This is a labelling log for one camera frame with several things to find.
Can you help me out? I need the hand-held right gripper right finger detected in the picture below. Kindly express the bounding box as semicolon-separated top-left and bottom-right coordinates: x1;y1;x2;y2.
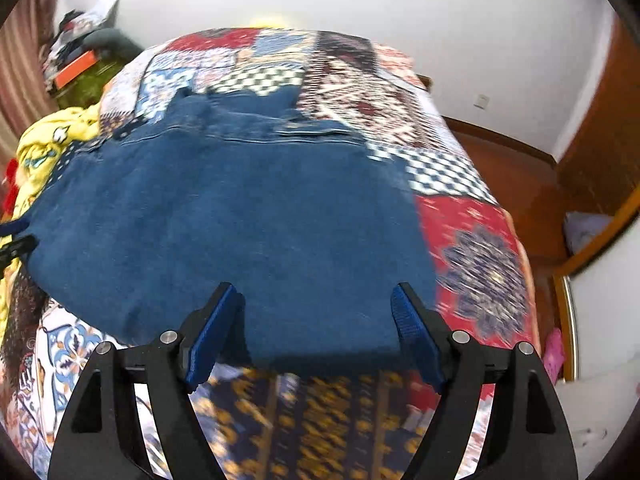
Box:
390;282;581;480

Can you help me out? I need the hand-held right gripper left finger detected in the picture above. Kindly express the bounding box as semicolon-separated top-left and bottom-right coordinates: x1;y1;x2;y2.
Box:
47;282;246;480

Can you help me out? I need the blue denim jacket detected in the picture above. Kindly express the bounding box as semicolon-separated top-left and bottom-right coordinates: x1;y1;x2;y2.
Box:
25;87;442;376

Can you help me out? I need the navy dotted cloth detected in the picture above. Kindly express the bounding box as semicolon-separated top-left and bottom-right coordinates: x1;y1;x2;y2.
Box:
45;127;136;186

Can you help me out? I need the patchwork printed bedsheet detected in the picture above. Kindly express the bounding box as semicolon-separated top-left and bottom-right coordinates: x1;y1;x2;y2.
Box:
0;27;543;480

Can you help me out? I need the yellow cartoon blanket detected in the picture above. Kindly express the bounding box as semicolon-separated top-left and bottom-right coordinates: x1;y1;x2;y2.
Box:
0;105;107;321

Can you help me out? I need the pink bag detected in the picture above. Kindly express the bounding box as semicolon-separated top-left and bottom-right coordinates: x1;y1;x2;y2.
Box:
542;327;566;379

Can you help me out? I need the green patterned cloth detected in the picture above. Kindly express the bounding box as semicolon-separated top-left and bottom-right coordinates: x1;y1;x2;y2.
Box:
56;57;132;111

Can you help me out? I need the brown striped curtain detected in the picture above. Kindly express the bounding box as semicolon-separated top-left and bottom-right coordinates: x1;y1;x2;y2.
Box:
0;0;63;136

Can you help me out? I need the orange box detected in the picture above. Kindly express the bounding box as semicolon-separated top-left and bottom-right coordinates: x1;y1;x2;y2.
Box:
53;50;99;89

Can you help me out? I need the light blue cloth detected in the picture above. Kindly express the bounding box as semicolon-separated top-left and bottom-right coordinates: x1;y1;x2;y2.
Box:
564;210;614;254

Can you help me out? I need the grey round cushion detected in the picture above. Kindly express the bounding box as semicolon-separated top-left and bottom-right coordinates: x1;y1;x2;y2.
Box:
85;27;146;62

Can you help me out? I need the pile of clutter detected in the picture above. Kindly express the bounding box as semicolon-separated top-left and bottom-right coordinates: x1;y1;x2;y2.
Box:
42;0;122;86

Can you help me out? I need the brown wooden door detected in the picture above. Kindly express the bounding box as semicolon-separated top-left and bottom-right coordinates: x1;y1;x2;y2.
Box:
554;20;640;203

